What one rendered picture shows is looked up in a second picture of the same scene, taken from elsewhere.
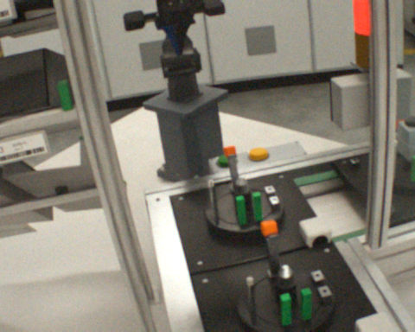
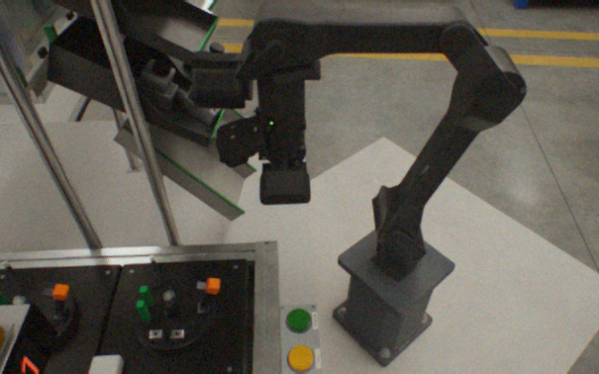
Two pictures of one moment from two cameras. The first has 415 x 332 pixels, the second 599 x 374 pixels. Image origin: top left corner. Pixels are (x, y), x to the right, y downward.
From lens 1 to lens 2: 110 cm
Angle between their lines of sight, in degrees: 72
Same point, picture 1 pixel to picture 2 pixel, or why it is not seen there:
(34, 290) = not seen: hidden behind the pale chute
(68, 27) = not seen: outside the picture
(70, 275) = not seen: hidden behind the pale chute
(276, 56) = not seen: outside the picture
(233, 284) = (90, 291)
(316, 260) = (71, 361)
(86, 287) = (214, 220)
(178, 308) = (97, 255)
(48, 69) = (52, 58)
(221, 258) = (127, 287)
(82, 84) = (4, 79)
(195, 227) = (182, 273)
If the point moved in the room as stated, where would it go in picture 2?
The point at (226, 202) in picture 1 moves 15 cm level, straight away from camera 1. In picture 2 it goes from (190, 297) to (273, 304)
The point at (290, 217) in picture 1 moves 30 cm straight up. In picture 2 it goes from (149, 357) to (88, 245)
